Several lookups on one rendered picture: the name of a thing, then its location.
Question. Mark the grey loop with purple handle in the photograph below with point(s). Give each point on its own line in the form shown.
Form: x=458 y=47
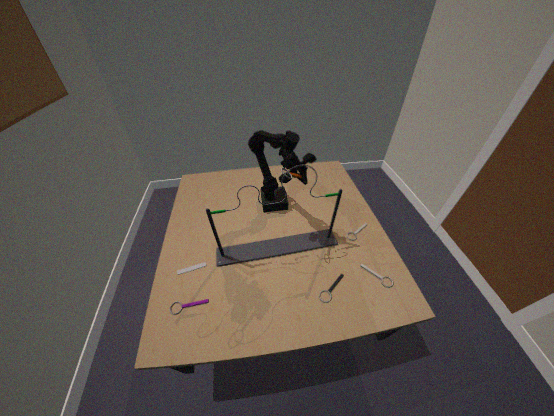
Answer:
x=188 y=305

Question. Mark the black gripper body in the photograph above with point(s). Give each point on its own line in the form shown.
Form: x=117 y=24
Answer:
x=308 y=158

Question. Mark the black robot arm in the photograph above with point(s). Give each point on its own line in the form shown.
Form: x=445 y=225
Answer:
x=287 y=143

